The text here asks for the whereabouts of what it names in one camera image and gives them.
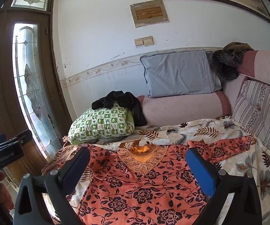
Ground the grey pillow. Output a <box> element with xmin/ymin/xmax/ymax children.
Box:
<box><xmin>140</xmin><ymin>50</ymin><xmax>223</xmax><ymax>98</ymax></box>

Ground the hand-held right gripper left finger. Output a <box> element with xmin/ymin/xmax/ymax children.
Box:
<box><xmin>13</xmin><ymin>146</ymin><xmax>91</xmax><ymax>225</ymax></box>

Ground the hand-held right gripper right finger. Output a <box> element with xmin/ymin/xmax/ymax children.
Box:
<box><xmin>186</xmin><ymin>148</ymin><xmax>263</xmax><ymax>225</ymax></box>

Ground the green checked pillow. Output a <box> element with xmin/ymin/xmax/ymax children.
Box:
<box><xmin>68</xmin><ymin>101</ymin><xmax>135</xmax><ymax>145</ymax></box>

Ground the black garment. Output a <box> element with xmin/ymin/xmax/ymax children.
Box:
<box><xmin>91</xmin><ymin>90</ymin><xmax>148</xmax><ymax>126</ymax></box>

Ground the wooden stained glass door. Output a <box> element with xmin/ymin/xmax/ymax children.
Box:
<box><xmin>0</xmin><ymin>9</ymin><xmax>73</xmax><ymax>193</ymax></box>

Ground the brown crocheted cloth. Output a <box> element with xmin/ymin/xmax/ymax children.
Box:
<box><xmin>41</xmin><ymin>143</ymin><xmax>84</xmax><ymax>176</ymax></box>

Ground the cream leaf print blanket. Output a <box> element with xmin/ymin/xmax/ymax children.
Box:
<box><xmin>62</xmin><ymin>117</ymin><xmax>270</xmax><ymax>225</ymax></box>

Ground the dark furry garment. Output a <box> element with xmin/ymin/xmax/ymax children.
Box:
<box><xmin>211</xmin><ymin>49</ymin><xmax>245</xmax><ymax>82</ymax></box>

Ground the orange floral garment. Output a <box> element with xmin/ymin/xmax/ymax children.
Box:
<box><xmin>76</xmin><ymin>135</ymin><xmax>257</xmax><ymax>225</ymax></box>

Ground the person's left hand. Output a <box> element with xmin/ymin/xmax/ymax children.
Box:
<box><xmin>0</xmin><ymin>170</ymin><xmax>15</xmax><ymax>210</ymax></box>

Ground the stained glass transom window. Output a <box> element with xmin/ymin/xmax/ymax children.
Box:
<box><xmin>10</xmin><ymin>0</ymin><xmax>52</xmax><ymax>12</ymax></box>

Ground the pink quilted bolster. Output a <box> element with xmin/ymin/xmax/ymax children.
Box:
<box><xmin>137</xmin><ymin>91</ymin><xmax>231</xmax><ymax>126</ymax></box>

